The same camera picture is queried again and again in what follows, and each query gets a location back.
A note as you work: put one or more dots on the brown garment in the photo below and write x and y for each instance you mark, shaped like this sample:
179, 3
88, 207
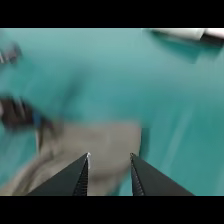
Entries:
106, 146

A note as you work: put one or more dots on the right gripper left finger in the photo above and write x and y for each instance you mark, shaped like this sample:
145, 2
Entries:
68, 181

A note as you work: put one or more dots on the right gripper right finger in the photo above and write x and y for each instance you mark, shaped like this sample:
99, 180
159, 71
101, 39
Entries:
151, 182

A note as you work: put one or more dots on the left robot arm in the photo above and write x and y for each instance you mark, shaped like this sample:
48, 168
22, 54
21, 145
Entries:
186, 32

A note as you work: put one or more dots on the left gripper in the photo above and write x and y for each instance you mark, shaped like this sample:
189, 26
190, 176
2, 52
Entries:
15, 115

